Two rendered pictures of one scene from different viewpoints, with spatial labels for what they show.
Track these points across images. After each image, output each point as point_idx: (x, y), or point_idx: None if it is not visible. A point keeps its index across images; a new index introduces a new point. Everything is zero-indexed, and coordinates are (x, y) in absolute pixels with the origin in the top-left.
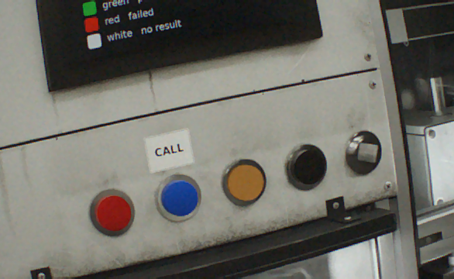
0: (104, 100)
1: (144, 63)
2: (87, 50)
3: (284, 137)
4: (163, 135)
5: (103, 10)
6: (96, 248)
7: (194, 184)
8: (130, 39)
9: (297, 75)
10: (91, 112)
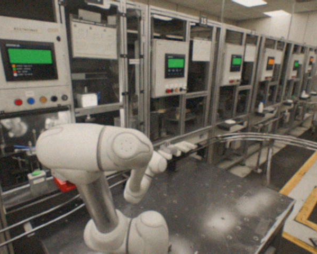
0: (17, 84)
1: (25, 79)
2: (14, 75)
3: (50, 93)
4: (28, 91)
5: (17, 69)
6: (14, 107)
7: (34, 99)
8: (22, 75)
9: (53, 84)
10: (15, 85)
